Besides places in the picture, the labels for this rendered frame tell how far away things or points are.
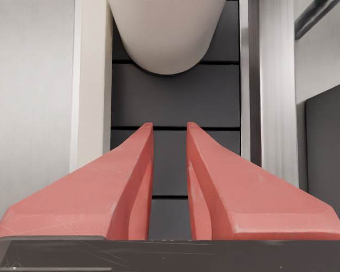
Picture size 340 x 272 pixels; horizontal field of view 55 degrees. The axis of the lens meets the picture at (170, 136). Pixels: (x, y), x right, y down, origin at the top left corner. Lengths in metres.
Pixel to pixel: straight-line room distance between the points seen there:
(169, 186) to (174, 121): 0.04
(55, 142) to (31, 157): 0.02
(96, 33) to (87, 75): 0.02
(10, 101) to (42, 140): 0.04
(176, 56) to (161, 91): 0.04
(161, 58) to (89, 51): 0.03
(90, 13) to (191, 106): 0.07
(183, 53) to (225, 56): 0.05
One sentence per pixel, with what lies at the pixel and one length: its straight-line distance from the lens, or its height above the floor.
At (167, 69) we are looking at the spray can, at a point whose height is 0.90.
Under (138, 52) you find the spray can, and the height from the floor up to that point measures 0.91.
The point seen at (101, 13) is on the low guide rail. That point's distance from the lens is 0.17.
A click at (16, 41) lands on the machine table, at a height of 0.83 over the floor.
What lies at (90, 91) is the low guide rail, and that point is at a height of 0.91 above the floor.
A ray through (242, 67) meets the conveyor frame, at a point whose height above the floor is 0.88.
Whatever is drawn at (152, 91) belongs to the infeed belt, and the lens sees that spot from 0.19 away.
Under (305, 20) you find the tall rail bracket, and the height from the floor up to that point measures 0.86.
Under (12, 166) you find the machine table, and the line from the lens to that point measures 0.26.
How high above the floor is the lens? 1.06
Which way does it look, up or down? 85 degrees down
